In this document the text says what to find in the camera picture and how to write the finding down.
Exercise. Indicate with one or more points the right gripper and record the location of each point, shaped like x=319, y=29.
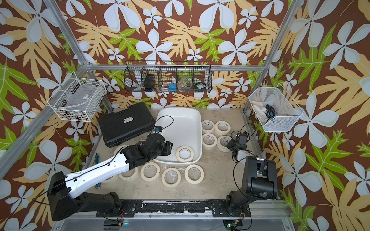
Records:
x=232, y=141

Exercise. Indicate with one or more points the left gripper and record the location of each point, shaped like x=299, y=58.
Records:
x=167, y=147

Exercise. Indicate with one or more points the masking tape roll six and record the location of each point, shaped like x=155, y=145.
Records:
x=222, y=143

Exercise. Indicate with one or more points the masking tape roll four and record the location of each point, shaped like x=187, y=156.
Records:
x=130, y=175

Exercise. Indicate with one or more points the masking tape roll seven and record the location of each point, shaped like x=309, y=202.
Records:
x=150, y=172

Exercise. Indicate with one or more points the masking tape roll ten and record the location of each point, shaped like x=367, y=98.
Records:
x=209, y=141

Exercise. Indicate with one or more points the masking tape roll eight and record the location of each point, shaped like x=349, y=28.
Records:
x=207, y=126

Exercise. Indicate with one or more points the masking tape roll nine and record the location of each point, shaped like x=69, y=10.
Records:
x=171, y=177

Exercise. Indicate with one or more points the masking tape roll eleven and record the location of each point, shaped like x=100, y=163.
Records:
x=184, y=154

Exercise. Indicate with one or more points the white plastic storage box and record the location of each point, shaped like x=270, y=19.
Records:
x=182, y=127

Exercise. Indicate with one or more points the masking tape roll twelve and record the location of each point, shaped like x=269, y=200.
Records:
x=194, y=174

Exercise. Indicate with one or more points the masking tape roll one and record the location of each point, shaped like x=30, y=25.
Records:
x=119, y=148

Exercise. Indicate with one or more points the masking tape roll three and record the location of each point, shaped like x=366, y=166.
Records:
x=110, y=180

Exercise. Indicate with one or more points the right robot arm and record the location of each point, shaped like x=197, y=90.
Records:
x=259, y=179

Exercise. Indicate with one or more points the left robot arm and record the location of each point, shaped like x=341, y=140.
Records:
x=67, y=193

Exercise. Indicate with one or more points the masking tape roll five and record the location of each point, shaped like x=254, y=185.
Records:
x=222, y=128

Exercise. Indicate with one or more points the black box in basket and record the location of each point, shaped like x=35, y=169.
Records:
x=149, y=82

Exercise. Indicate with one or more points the blue box in basket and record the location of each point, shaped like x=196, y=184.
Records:
x=172, y=88

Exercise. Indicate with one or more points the black plastic tool case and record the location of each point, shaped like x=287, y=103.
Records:
x=122, y=126

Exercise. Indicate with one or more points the white mesh basket right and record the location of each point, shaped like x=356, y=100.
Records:
x=275, y=108

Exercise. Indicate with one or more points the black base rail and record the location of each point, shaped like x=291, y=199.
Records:
x=217, y=208

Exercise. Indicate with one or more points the black wire basket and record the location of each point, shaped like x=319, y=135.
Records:
x=193, y=76

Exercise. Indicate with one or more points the white wire basket left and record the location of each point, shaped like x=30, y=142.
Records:
x=78, y=100

